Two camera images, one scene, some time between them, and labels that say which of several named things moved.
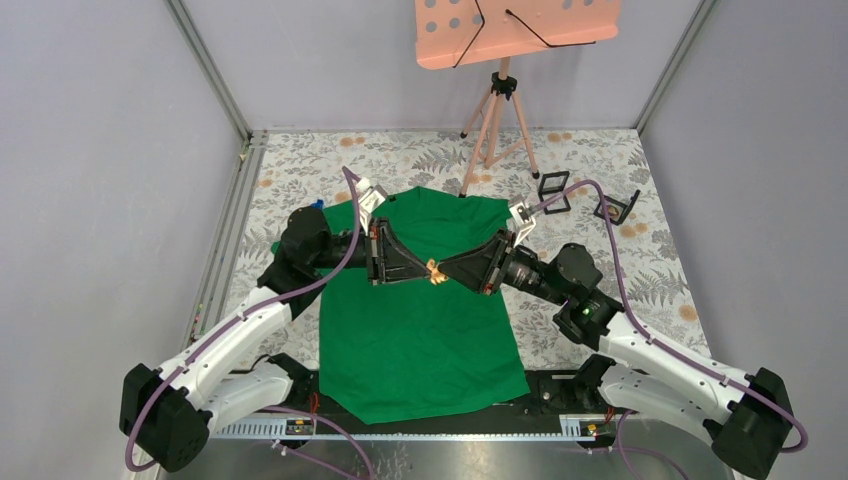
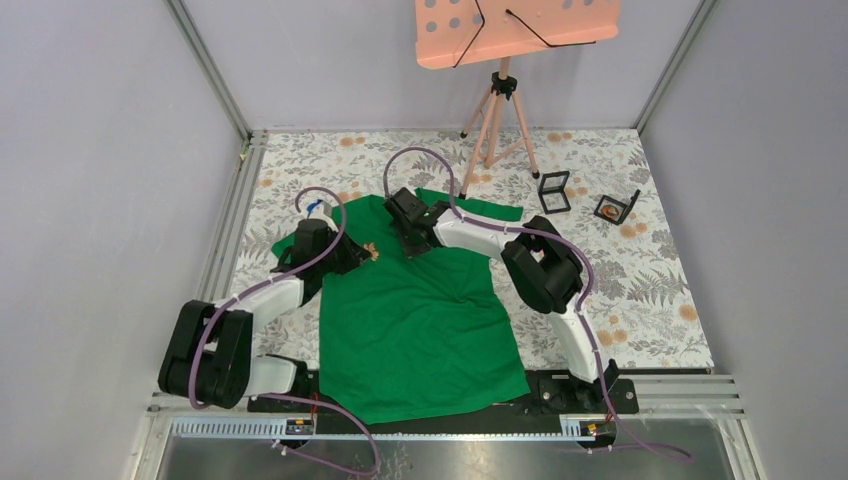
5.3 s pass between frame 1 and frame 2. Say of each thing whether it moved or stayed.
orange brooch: moved
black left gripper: moved
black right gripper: moved
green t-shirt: stayed
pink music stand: stayed
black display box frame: stayed
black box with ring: stayed
